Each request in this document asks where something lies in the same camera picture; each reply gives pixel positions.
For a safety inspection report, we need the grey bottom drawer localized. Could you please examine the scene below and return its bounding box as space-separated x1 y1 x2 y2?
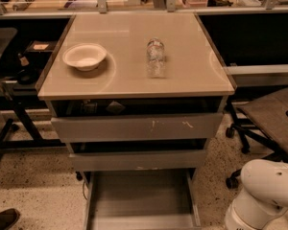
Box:
83 169 202 230

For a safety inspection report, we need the grey drawer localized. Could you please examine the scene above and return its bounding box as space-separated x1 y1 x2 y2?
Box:
51 112 223 143
83 169 202 230
69 139 207 172

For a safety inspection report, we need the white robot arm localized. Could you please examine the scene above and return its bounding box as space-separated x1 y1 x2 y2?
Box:
225 159 288 230

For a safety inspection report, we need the grey drawer cabinet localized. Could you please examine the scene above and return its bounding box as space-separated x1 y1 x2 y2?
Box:
35 11 238 183

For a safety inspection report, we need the grey top drawer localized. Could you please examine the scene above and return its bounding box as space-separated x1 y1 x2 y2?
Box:
51 112 223 143

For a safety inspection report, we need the grey middle drawer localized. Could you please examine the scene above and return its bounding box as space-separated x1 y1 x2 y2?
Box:
69 139 207 172

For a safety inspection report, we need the clear plastic water bottle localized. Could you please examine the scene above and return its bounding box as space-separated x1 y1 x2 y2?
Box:
146 38 165 78

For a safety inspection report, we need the white paper bowl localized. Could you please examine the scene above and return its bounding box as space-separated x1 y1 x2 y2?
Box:
62 43 108 72

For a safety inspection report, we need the dark box with label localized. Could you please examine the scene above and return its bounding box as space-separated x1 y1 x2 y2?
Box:
26 40 57 53

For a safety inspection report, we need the black round object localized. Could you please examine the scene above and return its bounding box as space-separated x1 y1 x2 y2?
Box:
16 68 39 85

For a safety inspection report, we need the black stand left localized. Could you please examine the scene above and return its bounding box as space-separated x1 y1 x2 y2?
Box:
0 28 64 150

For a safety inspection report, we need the black office chair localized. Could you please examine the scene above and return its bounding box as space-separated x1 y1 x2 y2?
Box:
225 85 288 190

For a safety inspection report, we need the dark shoe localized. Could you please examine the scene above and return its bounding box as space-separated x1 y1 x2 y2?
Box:
0 208 20 230

